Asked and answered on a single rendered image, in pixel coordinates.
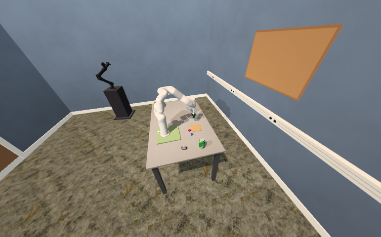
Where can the tan square mat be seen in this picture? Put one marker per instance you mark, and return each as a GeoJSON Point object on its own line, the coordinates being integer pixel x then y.
{"type": "Point", "coordinates": [195, 127]}

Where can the green soda can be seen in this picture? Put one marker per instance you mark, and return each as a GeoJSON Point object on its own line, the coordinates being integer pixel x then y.
{"type": "Point", "coordinates": [202, 143]}

